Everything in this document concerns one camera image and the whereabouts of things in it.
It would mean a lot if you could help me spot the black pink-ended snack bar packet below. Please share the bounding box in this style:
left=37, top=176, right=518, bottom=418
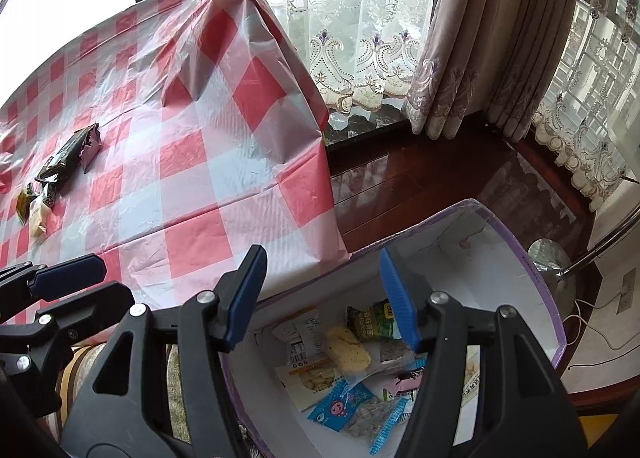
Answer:
left=34, top=178, right=63, bottom=211
left=40, top=124, right=103, bottom=183

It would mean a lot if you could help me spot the cream packet yellow print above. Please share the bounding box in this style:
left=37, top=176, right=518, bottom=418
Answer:
left=461, top=365, right=482, bottom=411

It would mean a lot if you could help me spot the white barcode snack packet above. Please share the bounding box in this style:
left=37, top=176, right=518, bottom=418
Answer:
left=272, top=307, right=327, bottom=368

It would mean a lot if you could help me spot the scalloped lace window curtain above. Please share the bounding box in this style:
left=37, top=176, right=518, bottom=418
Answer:
left=531, top=0, right=640, bottom=213

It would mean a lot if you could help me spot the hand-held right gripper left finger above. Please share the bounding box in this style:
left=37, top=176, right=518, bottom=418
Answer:
left=60, top=244, right=268, bottom=458

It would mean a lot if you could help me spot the pale yellow cake packet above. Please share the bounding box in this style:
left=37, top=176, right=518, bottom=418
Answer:
left=324, top=325, right=373, bottom=375

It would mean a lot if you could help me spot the chrome floor stand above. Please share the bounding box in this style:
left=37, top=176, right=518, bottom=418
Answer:
left=527, top=223, right=640, bottom=285

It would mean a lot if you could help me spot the pink horse print packet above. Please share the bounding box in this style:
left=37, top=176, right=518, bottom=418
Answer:
left=382, top=365, right=427, bottom=403

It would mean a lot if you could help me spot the white cable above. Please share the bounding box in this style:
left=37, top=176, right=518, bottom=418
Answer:
left=562, top=295, right=640, bottom=374

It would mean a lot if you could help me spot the olive yellow snack packet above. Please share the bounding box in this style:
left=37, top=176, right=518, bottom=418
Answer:
left=16, top=188, right=38, bottom=225

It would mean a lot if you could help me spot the clear round pastry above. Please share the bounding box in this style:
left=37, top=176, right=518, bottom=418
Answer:
left=29, top=200, right=53, bottom=239

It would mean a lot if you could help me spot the blue-edged clear seed packet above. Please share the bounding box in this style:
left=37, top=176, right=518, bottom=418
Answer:
left=345, top=397, right=412, bottom=456

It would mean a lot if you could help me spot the blue cartoon snack packet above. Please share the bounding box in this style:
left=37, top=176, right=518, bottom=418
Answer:
left=306, top=379, right=377, bottom=435

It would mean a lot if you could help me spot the dark wooden window bench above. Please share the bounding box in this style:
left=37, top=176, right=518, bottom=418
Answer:
left=322, top=110, right=606, bottom=406

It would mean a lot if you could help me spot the cream nut snack packet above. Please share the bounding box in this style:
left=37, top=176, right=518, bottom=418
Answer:
left=277, top=357, right=337, bottom=410

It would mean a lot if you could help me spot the striped beige seat cushion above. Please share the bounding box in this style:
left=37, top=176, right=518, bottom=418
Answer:
left=42, top=338, right=241, bottom=446

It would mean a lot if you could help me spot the white lace curtain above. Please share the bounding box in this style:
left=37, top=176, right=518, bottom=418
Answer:
left=190, top=0, right=443, bottom=115

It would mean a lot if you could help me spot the white cardboard box purple rim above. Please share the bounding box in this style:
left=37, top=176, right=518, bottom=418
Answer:
left=220, top=198, right=568, bottom=458

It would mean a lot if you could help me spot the green snack packet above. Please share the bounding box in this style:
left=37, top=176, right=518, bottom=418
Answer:
left=346, top=300, right=403, bottom=343

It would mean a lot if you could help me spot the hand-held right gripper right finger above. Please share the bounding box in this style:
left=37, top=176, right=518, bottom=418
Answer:
left=378, top=248, right=588, bottom=458

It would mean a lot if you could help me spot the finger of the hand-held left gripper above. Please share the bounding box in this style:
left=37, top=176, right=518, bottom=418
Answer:
left=30, top=283, right=136, bottom=341
left=0, top=254, right=107, bottom=321

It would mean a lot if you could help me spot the small blue-edged seed packet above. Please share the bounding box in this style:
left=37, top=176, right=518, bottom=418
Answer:
left=379, top=340, right=413, bottom=366

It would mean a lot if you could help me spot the beige embroidered drape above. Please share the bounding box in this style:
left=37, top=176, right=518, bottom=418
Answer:
left=402, top=0, right=593, bottom=143

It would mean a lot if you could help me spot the red checkered tablecloth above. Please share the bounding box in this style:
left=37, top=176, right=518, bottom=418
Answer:
left=0, top=0, right=351, bottom=333

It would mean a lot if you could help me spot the wall outlet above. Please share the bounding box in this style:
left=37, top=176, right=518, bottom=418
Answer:
left=617, top=269, right=640, bottom=315

